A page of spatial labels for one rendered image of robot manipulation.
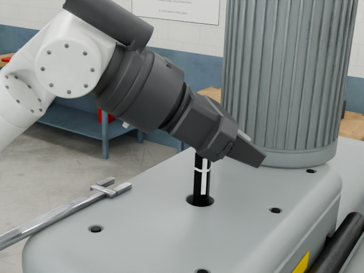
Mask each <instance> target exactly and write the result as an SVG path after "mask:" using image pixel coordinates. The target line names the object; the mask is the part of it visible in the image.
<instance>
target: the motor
mask: <svg viewBox="0 0 364 273"><path fill-rule="evenodd" d="M358 2H359V0H226V16H225V34H224V51H223V69H222V86H221V96H220V104H221V106H222V107H223V108H224V109H225V110H226V111H227V112H228V113H229V114H230V115H231V116H232V117H233V118H234V119H235V120H236V122H237V123H238V124H239V127H238V128H239V129H240V130H241V131H242V132H244V133H245V134H246V135H248V136H249V137H250V138H251V141H250V142H251V143H252V144H254V145H255V146H256V147H257V148H259V149H260V150H261V151H262V152H264V153H265V154H266V158H265V159H264V160H263V162H262V163H261V166H267V167H275V168H306V167H313V166H318V165H321V164H324V163H326V162H328V161H329V160H331V159H332V158H333V157H335V154H336V150H337V143H338V136H339V129H340V122H341V114H342V107H343V101H344V96H345V89H346V82H347V75H348V68H349V60H350V54H351V49H352V42H353V35H354V28H355V21H356V13H357V9H358Z"/></svg>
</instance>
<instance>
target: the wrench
mask: <svg viewBox="0 0 364 273"><path fill-rule="evenodd" d="M114 183H115V178H113V177H108V178H106V179H104V180H102V181H100V182H98V183H95V185H93V186H91V187H90V191H89V192H87V193H85V194H83V195H81V196H79V197H77V198H75V199H73V200H71V201H69V202H67V203H65V204H63V205H61V206H59V207H57V208H55V209H52V210H50V211H48V212H46V213H44V214H42V215H40V216H38V217H36V218H34V219H32V220H30V221H28V222H26V223H24V224H22V225H20V226H18V227H16V228H14V229H11V230H9V231H7V232H5V233H3V234H1V235H0V251H2V250H4V249H6V248H7V247H9V246H11V245H13V244H15V243H17V242H19V241H21V240H23V239H25V238H27V237H29V236H31V235H33V234H35V233H37V232H39V231H40V230H42V229H44V228H46V227H48V226H50V225H52V224H54V223H56V222H58V221H59V220H61V219H63V218H66V217H68V216H70V215H71V214H73V213H75V212H77V211H79V210H81V209H83V208H85V207H86V206H88V205H90V204H92V203H94V202H96V201H98V200H100V199H102V198H104V197H108V198H114V197H116V196H119V195H121V194H123V193H124V192H126V191H128V190H130V189H132V184H131V183H123V184H121V185H119V186H117V187H115V188H113V189H111V190H110V189H108V188H106V187H108V186H110V185H112V184H114Z"/></svg>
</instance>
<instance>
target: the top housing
mask: <svg viewBox="0 0 364 273"><path fill-rule="evenodd" d="M195 153H196V150H195V149H194V148H193V147H190V148H188V149H186V150H184V151H182V152H180V153H178V154H176V155H174V156H173V157H171V158H169V159H167V160H165V161H163V162H161V163H159V164H157V165H156V166H154V167H152V168H150V169H148V170H147V171H145V172H142V173H140V174H139V175H137V176H135V177H133V178H131V179H130V180H128V181H126V182H124V183H131V184H132V189H130V190H128V191H126V192H124V193H123V194H121V195H119V196H116V197H114V198H108V197H104V198H102V199H100V200H98V201H96V202H94V203H92V204H90V205H88V206H86V207H85V208H83V209H81V210H79V211H77V212H75V213H73V214H71V215H70V216H68V217H66V218H63V219H61V220H59V221H58V222H56V223H54V224H52V225H50V226H48V227H46V228H44V229H42V230H40V231H39V232H37V233H35V234H33V235H31V236H30V237H29V238H28V240H27V241H26V243H25V245H24V248H23V250H22V273H306V272H307V271H308V269H309V268H310V266H311V265H312V264H313V262H314V261H315V259H316V258H317V257H318V255H319V254H320V252H321V251H322V250H323V248H324V246H325V242H326V236H327V234H328V233H329V232H330V233H333V234H334V233H335V229H336V223H337V216H338V212H339V205H340V198H341V190H342V177H341V175H340V173H339V172H338V170H337V169H336V168H334V167H333V166H331V165H329V164H326V163H324V164H321V165H318V166H313V167H306V168H275V167H267V166H261V165H260V166H259V168H255V167H252V166H250V165H247V164H245V163H243V162H240V161H237V160H235V159H232V158H229V157H227V156H225V157H224V158H223V159H220V160H218V161H216V162H211V174H210V192H209V205H208V206H205V207H198V206H193V186H194V163H195ZM122 184H123V183H122ZM118 186H119V185H118ZM116 187H117V186H116ZM114 188H115V187H114Z"/></svg>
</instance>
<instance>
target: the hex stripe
mask: <svg viewBox="0 0 364 273"><path fill-rule="evenodd" d="M206 174H207V159H203V168H202V179H201V194H205V193H206Z"/></svg>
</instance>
